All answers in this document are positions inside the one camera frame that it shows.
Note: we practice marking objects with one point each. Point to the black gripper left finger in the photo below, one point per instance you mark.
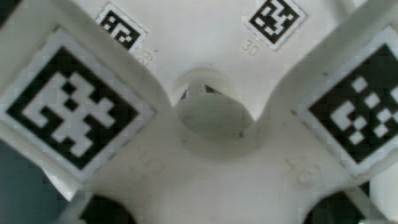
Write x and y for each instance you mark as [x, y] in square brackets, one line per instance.
[95, 210]

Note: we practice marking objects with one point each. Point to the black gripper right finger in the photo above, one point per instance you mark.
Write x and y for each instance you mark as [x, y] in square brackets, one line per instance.
[348, 208]

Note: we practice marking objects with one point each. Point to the white cross-shaped table base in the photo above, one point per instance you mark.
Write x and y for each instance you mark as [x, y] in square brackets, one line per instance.
[88, 121]

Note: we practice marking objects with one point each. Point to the white round table top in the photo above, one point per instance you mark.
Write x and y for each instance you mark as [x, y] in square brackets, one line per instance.
[307, 51]

